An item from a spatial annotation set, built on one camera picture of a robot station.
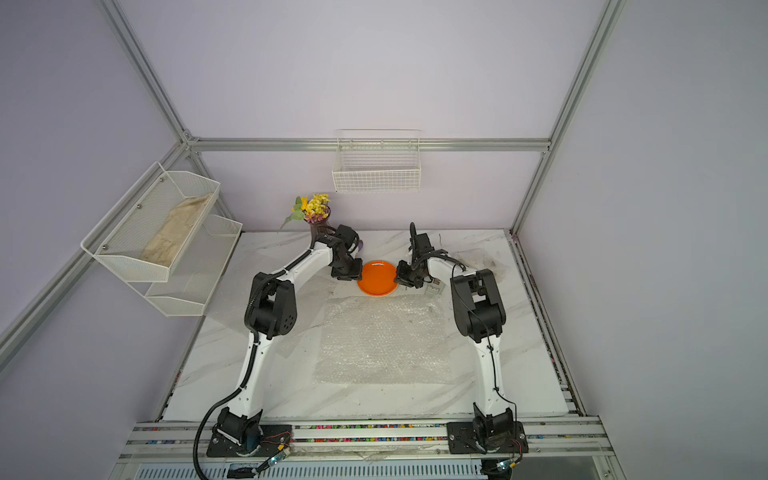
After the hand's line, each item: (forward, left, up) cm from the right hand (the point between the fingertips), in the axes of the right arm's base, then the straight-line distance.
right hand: (389, 281), depth 104 cm
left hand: (+1, +12, 0) cm, 12 cm away
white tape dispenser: (-4, -16, +2) cm, 16 cm away
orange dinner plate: (+1, +4, 0) cm, 4 cm away
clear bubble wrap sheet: (-22, +2, -1) cm, 22 cm away
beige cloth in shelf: (-5, +59, +29) cm, 66 cm away
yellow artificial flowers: (+12, +24, +24) cm, 36 cm away
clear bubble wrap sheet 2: (+8, -33, +1) cm, 34 cm away
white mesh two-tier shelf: (-8, +62, +11) cm, 63 cm away
